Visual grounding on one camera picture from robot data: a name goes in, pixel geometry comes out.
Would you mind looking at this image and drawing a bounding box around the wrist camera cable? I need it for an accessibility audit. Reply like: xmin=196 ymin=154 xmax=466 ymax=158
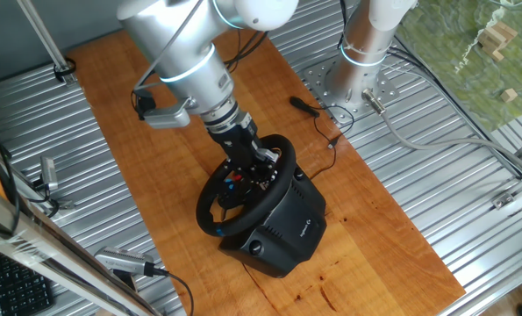
xmin=131 ymin=0 xmax=204 ymax=120

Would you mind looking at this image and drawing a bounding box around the black usb cable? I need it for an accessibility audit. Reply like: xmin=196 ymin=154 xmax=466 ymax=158
xmin=289 ymin=95 xmax=356 ymax=182

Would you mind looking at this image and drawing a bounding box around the black keyboard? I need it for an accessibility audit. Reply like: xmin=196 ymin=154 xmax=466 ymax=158
xmin=0 ymin=252 xmax=55 ymax=316

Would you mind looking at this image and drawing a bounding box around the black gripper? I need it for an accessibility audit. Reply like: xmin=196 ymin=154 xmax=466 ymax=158
xmin=210 ymin=114 xmax=281 ymax=189

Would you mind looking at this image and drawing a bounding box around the black leather steering wheel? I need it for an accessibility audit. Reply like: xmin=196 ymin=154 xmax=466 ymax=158
xmin=195 ymin=133 xmax=297 ymax=239

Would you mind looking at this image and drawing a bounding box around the black camera cable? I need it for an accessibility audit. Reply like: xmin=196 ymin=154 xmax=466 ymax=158
xmin=153 ymin=266 xmax=196 ymax=316

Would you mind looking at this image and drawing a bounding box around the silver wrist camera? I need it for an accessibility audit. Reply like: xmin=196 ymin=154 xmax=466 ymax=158
xmin=142 ymin=97 xmax=196 ymax=129

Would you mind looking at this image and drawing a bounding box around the black cable tie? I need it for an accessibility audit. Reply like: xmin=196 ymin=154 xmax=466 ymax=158
xmin=52 ymin=56 xmax=77 ymax=83

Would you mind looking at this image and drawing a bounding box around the green mat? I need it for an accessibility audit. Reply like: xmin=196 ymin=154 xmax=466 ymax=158
xmin=394 ymin=0 xmax=522 ymax=133

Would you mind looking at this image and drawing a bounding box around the black wheel base housing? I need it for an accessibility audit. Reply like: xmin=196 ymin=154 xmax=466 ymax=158
xmin=218 ymin=166 xmax=328 ymax=278

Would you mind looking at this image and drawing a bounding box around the silver ribbed camera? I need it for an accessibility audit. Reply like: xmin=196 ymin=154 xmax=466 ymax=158
xmin=94 ymin=246 xmax=157 ymax=278

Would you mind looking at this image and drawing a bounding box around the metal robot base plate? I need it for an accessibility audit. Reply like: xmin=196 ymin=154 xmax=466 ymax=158
xmin=301 ymin=58 xmax=401 ymax=126

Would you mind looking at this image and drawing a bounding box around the wooden board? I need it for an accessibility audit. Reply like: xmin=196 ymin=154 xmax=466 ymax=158
xmin=67 ymin=24 xmax=467 ymax=316

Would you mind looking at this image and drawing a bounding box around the black cable loop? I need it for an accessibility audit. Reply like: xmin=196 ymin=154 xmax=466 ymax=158
xmin=223 ymin=29 xmax=270 ymax=74

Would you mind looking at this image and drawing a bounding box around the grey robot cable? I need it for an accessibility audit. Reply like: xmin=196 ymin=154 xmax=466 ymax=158
xmin=361 ymin=87 xmax=522 ymax=176

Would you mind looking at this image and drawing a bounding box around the small metal bracket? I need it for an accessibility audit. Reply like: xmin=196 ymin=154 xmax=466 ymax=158
xmin=491 ymin=190 xmax=515 ymax=211

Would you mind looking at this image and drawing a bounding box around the thin metal pole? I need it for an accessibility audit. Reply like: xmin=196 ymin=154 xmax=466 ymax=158
xmin=16 ymin=0 xmax=78 ymax=85

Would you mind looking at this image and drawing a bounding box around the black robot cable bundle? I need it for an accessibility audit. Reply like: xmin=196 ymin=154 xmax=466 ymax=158
xmin=387 ymin=46 xmax=522 ymax=179

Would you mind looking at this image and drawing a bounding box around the metal frame bar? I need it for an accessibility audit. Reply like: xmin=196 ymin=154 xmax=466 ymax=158
xmin=0 ymin=178 xmax=163 ymax=316

